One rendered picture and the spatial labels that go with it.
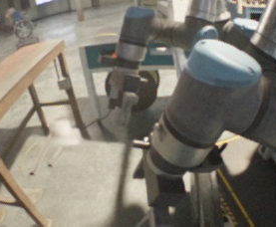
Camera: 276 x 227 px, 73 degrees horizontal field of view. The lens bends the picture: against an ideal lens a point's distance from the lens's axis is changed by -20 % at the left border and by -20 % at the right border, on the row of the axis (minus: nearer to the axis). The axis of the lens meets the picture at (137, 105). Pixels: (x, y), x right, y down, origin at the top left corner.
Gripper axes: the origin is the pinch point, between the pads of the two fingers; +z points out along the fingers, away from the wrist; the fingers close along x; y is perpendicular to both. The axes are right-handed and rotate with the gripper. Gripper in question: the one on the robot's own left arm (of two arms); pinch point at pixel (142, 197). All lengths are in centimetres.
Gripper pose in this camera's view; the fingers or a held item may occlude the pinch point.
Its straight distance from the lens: 47.8
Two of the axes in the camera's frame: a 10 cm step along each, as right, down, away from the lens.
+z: -3.0, 7.6, 5.8
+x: 0.6, 6.2, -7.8
